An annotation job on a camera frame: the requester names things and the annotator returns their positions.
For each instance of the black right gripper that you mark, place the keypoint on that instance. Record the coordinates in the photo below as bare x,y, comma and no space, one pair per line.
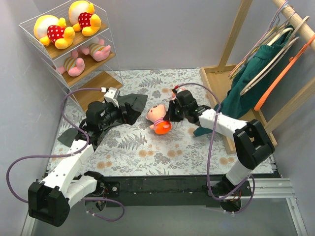
173,111

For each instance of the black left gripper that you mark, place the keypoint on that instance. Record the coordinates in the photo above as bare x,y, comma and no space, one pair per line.
123,112

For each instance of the peach doll plush striped shirt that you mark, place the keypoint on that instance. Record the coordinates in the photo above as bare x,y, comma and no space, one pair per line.
156,115

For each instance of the pink frog plush striped shirt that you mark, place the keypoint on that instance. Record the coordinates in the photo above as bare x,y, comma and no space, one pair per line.
96,48

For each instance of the pink pig plush striped hat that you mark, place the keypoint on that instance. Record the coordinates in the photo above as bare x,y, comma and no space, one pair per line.
70,63

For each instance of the yellow bear plush polka shirt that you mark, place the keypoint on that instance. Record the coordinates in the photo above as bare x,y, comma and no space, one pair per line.
83,18

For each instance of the orange bear plush polka shirt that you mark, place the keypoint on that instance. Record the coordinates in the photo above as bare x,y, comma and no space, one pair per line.
50,29

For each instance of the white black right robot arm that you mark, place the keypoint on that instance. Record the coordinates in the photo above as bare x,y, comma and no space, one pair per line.
253,145

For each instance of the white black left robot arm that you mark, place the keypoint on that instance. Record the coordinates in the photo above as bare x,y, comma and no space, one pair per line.
71,162

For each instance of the dark grey cloth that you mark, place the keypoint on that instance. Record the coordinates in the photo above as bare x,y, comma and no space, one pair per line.
96,122

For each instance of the floral table mat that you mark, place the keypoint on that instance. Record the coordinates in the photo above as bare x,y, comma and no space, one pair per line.
137,151

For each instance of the wooden clothes rack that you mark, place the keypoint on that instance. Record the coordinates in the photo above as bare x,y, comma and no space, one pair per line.
219,77

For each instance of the dark green garment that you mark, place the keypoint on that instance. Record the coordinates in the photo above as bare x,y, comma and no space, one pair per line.
235,105

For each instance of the orange plastic hanger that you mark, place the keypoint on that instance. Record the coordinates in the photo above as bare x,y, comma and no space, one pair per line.
292,61

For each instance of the beige wooden hanger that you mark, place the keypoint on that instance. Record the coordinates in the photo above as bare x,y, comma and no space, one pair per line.
277,57

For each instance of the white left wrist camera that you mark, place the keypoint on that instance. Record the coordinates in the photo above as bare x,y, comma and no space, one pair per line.
110,95

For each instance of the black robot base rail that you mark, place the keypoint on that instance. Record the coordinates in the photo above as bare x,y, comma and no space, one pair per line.
152,191

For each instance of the white wire wooden shelf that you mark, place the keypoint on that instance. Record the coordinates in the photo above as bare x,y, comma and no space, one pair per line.
104,73

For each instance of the pink wire hanger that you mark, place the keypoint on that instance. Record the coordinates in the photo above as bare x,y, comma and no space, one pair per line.
274,28

